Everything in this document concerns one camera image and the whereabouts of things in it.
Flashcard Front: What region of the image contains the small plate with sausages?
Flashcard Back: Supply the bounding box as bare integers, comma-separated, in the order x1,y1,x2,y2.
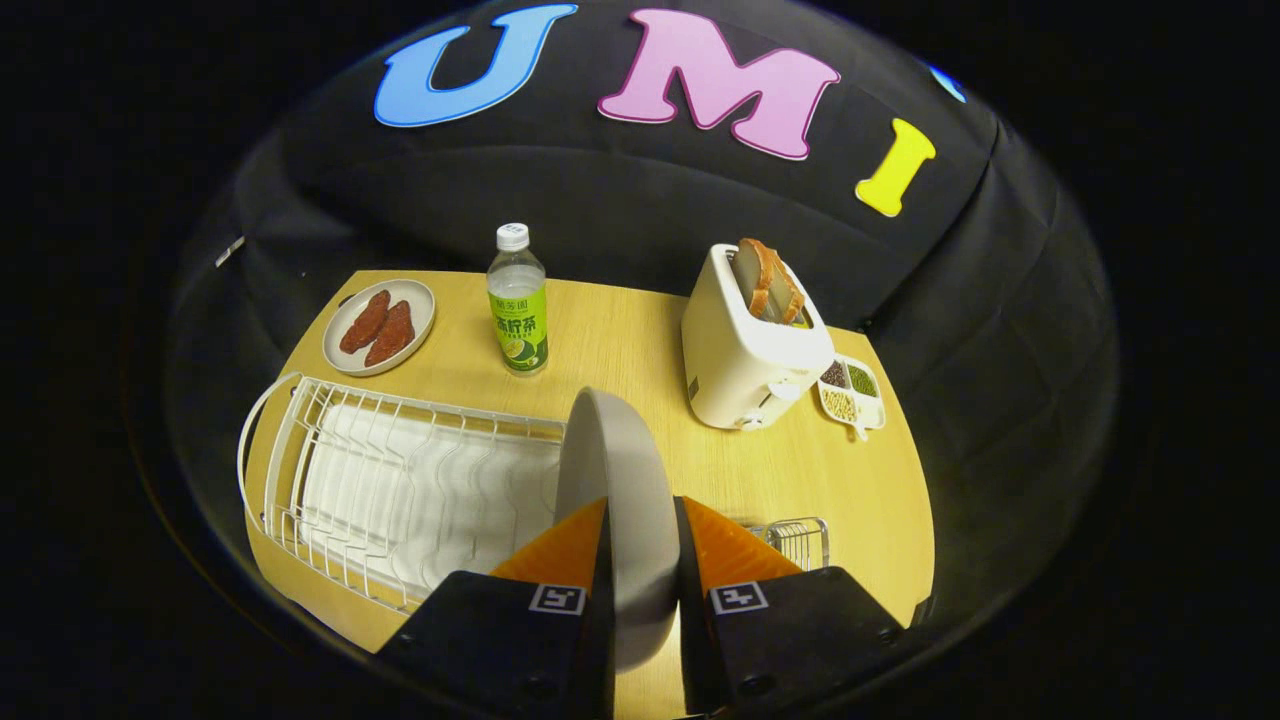
322,278,437,377

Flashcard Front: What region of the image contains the brown sausage piece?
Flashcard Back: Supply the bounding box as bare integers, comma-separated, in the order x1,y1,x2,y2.
365,300,416,368
341,290,392,355

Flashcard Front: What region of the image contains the white divided grain dish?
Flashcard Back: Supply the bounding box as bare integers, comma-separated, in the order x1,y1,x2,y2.
816,354,887,441

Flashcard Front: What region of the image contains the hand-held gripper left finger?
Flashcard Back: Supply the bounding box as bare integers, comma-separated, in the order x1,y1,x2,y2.
375,497,616,720

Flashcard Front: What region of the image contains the black backdrop cloth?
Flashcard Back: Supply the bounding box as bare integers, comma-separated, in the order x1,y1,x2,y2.
165,0,1121,641

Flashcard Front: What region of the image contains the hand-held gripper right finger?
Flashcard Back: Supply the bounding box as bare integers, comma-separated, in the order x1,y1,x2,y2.
672,495,906,716

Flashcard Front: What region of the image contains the metal wire basket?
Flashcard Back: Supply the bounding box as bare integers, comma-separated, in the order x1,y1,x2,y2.
745,517,830,571

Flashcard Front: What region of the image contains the white toaster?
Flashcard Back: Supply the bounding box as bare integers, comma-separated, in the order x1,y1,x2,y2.
681,243,836,431

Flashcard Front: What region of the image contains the white wire dish rack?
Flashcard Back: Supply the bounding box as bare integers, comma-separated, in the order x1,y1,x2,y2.
237,372,568,613

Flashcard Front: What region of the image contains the green label drink bottle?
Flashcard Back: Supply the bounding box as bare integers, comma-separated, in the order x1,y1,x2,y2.
487,223,549,377

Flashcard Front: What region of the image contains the grey round plate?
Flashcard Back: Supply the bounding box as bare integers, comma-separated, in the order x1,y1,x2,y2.
555,387,681,673

